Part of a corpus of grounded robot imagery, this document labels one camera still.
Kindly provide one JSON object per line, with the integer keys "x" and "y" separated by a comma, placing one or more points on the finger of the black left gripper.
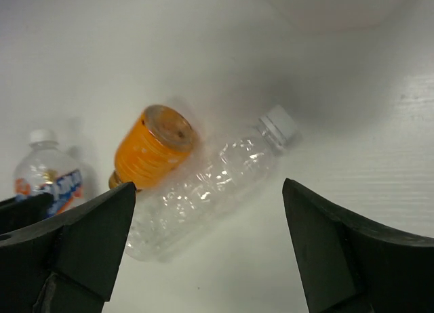
{"x": 19, "y": 214}

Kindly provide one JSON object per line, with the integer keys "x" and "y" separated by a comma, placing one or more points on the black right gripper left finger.
{"x": 68, "y": 262}

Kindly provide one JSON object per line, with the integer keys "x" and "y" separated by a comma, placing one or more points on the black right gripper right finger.
{"x": 349, "y": 263}

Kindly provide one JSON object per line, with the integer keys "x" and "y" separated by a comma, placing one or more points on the blue orange label clear bottle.
{"x": 47, "y": 169}

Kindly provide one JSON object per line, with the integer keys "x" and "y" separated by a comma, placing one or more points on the clear unlabelled plastic bottle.
{"x": 213, "y": 183}

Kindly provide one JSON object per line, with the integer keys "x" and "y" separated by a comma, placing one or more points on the white octagonal bin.
{"x": 327, "y": 16}

